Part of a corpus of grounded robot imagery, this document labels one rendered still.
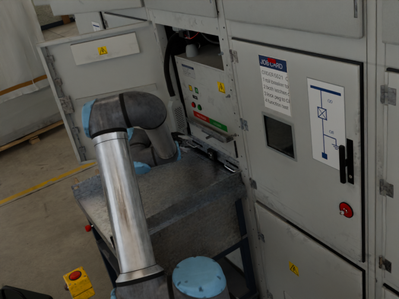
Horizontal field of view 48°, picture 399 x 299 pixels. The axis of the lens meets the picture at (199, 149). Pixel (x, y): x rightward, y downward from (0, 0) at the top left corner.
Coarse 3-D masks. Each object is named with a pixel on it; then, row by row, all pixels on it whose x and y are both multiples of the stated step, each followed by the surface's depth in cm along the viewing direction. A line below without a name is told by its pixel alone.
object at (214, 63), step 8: (200, 48) 237; (208, 48) 234; (216, 48) 231; (176, 56) 231; (184, 56) 229; (200, 56) 223; (208, 56) 221; (216, 56) 218; (200, 64) 212; (208, 64) 210; (216, 64) 207
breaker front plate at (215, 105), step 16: (176, 64) 234; (192, 64) 219; (192, 80) 226; (208, 80) 211; (224, 80) 199; (192, 96) 233; (208, 96) 218; (224, 96) 204; (192, 112) 241; (208, 112) 224; (224, 112) 210; (192, 128) 249; (224, 144) 223
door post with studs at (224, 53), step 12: (216, 0) 172; (228, 48) 178; (228, 60) 181; (228, 72) 185; (228, 84) 190; (228, 96) 192; (240, 132) 196; (240, 144) 200; (240, 156) 205; (240, 168) 211; (252, 204) 214; (252, 216) 219; (252, 228) 225; (264, 288) 242
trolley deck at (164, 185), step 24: (168, 168) 240; (192, 168) 235; (216, 168) 231; (96, 192) 232; (144, 192) 223; (168, 192) 219; (192, 192) 215; (240, 192) 212; (96, 216) 213; (192, 216) 201
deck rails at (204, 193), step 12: (180, 144) 256; (84, 180) 232; (96, 180) 235; (228, 180) 210; (240, 180) 214; (84, 192) 234; (204, 192) 204; (216, 192) 208; (180, 204) 199; (192, 204) 203; (156, 216) 194; (168, 216) 198
